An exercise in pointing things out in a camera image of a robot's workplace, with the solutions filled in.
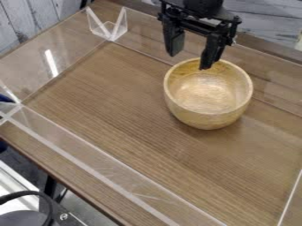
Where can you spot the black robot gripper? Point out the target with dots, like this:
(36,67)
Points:
(203,17)

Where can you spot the light wooden bowl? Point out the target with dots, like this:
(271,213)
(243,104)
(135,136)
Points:
(207,99)

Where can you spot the black table leg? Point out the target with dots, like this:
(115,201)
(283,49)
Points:
(50,187)

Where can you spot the blue object at edge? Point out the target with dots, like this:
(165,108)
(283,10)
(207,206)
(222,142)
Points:
(6,99)

